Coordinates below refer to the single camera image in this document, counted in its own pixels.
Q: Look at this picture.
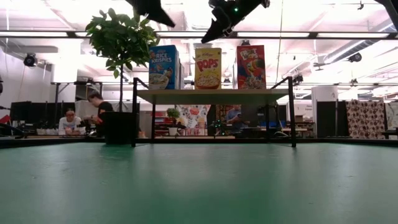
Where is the green plant in black pot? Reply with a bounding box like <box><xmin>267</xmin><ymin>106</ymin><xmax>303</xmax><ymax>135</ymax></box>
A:
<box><xmin>85</xmin><ymin>7</ymin><xmax>161</xmax><ymax>146</ymax></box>

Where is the floral cloth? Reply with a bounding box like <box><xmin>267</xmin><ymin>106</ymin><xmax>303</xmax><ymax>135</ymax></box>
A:
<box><xmin>178</xmin><ymin>104</ymin><xmax>212</xmax><ymax>130</ymax></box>

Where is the small plant in white pot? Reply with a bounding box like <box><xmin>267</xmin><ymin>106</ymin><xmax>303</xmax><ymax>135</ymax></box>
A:
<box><xmin>166</xmin><ymin>107</ymin><xmax>182</xmax><ymax>137</ymax></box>

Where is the yellow Corn Pops cereal box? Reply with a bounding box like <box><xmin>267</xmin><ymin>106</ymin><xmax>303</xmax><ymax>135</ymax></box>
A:
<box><xmin>194</xmin><ymin>47</ymin><xmax>223</xmax><ymax>91</ymax></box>

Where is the green table mat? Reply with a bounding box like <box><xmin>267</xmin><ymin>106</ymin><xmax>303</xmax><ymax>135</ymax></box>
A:
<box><xmin>0</xmin><ymin>142</ymin><xmax>398</xmax><ymax>224</ymax></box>

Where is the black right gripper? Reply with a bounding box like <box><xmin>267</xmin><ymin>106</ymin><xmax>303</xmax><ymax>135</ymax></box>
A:
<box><xmin>200</xmin><ymin>0</ymin><xmax>271</xmax><ymax>44</ymax></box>

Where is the black table frame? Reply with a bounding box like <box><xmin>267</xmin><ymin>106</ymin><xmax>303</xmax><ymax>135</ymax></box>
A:
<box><xmin>0</xmin><ymin>136</ymin><xmax>398</xmax><ymax>147</ymax></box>

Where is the person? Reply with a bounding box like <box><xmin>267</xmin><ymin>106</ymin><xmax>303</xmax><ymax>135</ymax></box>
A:
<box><xmin>226</xmin><ymin>105</ymin><xmax>246</xmax><ymax>131</ymax></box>
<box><xmin>86</xmin><ymin>92</ymin><xmax>114</xmax><ymax>138</ymax></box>
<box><xmin>58</xmin><ymin>108</ymin><xmax>83</xmax><ymax>136</ymax></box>

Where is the patterned partition curtain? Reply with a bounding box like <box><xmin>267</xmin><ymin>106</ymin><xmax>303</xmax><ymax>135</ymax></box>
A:
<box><xmin>345</xmin><ymin>99</ymin><xmax>387</xmax><ymax>140</ymax></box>
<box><xmin>385</xmin><ymin>101</ymin><xmax>398</xmax><ymax>131</ymax></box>

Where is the wooden shelf with black legs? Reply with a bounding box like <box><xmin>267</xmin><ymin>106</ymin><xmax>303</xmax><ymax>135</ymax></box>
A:
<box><xmin>130</xmin><ymin>76</ymin><xmax>297</xmax><ymax>148</ymax></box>

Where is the red Froot Loops cereal box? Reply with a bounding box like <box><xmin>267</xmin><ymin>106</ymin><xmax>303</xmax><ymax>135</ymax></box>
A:
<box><xmin>236</xmin><ymin>45</ymin><xmax>267</xmax><ymax>90</ymax></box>

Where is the black overhead light bar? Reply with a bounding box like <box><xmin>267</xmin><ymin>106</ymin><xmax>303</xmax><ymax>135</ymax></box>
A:
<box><xmin>0</xmin><ymin>30</ymin><xmax>398</xmax><ymax>40</ymax></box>

